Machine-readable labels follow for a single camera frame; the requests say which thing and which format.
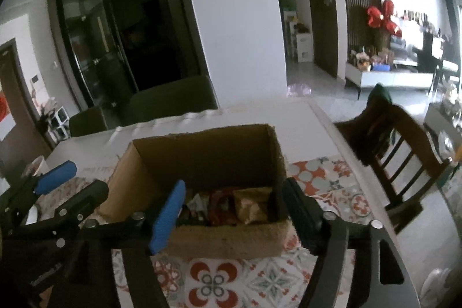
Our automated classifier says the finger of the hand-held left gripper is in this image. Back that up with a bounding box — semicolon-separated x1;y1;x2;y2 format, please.
0;161;77;233
0;180;109;251

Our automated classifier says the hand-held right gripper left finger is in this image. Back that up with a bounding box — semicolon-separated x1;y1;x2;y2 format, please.
51;180;186;308

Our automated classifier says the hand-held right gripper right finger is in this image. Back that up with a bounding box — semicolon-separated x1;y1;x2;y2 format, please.
282;177;421;308

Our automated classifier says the silver snack wrapper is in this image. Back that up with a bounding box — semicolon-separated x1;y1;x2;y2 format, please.
186;193;210;222

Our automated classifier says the golden brown snack packet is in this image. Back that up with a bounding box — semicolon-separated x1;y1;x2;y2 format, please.
233;186;274;225

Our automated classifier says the red snack packet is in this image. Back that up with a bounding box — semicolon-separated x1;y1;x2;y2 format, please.
208;188;239;226

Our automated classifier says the brown cardboard box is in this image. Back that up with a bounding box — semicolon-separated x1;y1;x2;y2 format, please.
97;124;293;260

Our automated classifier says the white cube shelf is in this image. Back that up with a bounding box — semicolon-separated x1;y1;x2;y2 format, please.
45;105;70;144

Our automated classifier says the dark upholstered chair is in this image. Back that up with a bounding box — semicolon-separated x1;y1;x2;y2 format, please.
68;106;121;138
121;75;219;126

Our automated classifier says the patterned floral tablecloth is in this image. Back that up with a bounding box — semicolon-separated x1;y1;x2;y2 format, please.
36;100;398;308

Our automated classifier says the brown wooden door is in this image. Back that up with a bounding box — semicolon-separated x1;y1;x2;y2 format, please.
0;37;53;179

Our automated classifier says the clear plastic bag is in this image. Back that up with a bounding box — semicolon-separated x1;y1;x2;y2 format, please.
287;84;313;98

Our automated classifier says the brown wooden chair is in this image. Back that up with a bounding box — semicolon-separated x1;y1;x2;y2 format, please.
334;92;453;234

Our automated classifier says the green cloth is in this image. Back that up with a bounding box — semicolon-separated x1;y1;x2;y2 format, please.
366;82;396;107

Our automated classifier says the black glass sliding door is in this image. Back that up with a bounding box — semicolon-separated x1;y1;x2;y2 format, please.
47;0;212;110

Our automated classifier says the white low cabinet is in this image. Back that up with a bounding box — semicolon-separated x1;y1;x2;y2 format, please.
344;61;435;100

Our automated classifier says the grey side table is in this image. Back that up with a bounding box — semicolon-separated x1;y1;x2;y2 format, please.
423;102;462;164

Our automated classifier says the white storage cabinet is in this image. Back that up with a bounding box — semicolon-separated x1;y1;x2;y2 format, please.
283;7;313;63

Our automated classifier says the dark interior door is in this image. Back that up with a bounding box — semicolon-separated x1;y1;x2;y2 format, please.
302;0;340;79

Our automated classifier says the red flower decoration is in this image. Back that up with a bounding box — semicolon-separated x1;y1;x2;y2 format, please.
366;0;403;38

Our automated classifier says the red wall picture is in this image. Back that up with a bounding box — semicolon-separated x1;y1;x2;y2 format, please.
0;84;15;141

